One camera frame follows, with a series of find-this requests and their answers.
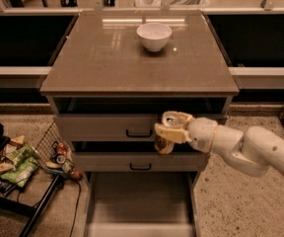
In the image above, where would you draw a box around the green snack bag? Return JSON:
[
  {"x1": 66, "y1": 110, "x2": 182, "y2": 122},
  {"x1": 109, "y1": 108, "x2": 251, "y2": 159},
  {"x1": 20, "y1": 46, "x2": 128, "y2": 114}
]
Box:
[{"x1": 0, "y1": 143, "x2": 38, "y2": 188}]

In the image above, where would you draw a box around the drawer with black handle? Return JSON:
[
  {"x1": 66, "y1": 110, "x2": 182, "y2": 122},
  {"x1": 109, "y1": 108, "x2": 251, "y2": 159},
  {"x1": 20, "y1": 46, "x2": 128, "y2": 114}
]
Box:
[
  {"x1": 72, "y1": 151, "x2": 208, "y2": 172},
  {"x1": 54, "y1": 114, "x2": 161, "y2": 142}
]

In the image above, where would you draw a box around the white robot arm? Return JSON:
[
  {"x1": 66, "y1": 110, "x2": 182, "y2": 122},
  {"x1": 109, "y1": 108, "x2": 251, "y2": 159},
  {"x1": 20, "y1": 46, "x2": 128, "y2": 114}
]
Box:
[{"x1": 154, "y1": 112, "x2": 284, "y2": 177}]

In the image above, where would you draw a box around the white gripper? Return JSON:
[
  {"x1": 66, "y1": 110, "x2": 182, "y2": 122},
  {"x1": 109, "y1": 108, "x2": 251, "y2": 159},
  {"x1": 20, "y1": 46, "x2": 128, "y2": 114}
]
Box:
[{"x1": 155, "y1": 111, "x2": 218, "y2": 153}]

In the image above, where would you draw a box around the dark snack packet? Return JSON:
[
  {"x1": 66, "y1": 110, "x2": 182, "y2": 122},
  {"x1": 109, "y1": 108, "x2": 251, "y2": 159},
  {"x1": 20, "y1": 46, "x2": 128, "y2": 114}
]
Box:
[{"x1": 0, "y1": 178, "x2": 15, "y2": 196}]

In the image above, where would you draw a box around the middle drawer with black handle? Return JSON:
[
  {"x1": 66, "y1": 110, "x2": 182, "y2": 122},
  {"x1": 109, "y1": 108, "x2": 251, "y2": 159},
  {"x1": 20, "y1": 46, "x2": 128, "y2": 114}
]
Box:
[{"x1": 72, "y1": 151, "x2": 208, "y2": 172}]

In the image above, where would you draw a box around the white ceramic bowl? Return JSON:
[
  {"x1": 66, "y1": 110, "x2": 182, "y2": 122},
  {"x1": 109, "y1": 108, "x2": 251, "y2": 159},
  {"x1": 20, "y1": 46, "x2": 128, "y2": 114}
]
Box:
[{"x1": 136, "y1": 23, "x2": 173, "y2": 51}]

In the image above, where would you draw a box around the orange soda can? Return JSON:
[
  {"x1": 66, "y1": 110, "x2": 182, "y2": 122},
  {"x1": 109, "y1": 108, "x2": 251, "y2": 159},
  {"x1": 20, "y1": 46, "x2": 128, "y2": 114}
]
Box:
[{"x1": 155, "y1": 134, "x2": 175, "y2": 154}]

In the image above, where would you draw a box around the open bottom drawer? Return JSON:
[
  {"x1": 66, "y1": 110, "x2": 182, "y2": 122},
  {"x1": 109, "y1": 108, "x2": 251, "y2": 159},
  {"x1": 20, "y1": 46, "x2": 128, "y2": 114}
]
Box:
[{"x1": 83, "y1": 172, "x2": 200, "y2": 237}]

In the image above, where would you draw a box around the black cable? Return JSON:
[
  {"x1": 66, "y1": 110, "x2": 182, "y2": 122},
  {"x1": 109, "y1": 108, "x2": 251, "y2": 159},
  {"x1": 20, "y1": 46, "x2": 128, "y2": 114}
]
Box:
[{"x1": 68, "y1": 179, "x2": 83, "y2": 237}]

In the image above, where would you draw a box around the top drawer with black handle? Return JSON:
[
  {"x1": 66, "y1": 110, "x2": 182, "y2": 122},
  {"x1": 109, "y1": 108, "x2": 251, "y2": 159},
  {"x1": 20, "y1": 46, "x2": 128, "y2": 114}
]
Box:
[{"x1": 54, "y1": 114, "x2": 161, "y2": 142}]

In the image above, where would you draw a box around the grey drawer cabinet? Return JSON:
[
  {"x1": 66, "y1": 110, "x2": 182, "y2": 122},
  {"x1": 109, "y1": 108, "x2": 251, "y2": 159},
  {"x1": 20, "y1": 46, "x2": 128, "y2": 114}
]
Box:
[{"x1": 38, "y1": 9, "x2": 240, "y2": 237}]

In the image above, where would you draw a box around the red soda can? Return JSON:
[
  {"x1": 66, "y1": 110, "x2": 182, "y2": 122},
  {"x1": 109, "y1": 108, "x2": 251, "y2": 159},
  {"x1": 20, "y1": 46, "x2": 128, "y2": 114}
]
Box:
[{"x1": 55, "y1": 143, "x2": 67, "y2": 156}]

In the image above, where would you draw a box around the brown bottle in basket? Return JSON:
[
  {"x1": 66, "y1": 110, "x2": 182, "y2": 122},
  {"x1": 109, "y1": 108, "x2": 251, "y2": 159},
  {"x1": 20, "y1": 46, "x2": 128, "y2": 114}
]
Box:
[{"x1": 62, "y1": 161, "x2": 82, "y2": 181}]

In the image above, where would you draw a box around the wire mesh basket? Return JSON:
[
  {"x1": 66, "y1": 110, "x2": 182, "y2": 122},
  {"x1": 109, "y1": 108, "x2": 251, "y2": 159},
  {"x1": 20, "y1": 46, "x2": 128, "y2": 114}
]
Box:
[{"x1": 35, "y1": 122, "x2": 69, "y2": 178}]

